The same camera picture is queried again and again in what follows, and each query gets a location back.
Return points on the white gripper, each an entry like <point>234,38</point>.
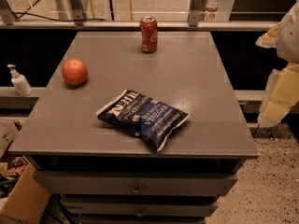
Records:
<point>289,36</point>

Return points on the blue chip bag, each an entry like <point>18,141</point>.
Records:
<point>141,116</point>

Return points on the red coke can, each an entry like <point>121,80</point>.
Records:
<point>149,32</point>

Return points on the red apple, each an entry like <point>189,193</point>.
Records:
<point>75,72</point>

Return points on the top grey drawer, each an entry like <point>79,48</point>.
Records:
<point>149,184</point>

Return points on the grey drawer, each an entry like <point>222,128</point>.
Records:
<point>141,206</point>
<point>140,220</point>
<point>149,184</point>

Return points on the middle grey drawer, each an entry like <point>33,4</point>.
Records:
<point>141,206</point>

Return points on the bottom grey drawer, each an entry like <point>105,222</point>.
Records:
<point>140,220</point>

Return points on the white pump dispenser bottle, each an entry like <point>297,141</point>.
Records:
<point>19,81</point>

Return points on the cardboard box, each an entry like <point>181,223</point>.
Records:
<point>26,203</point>

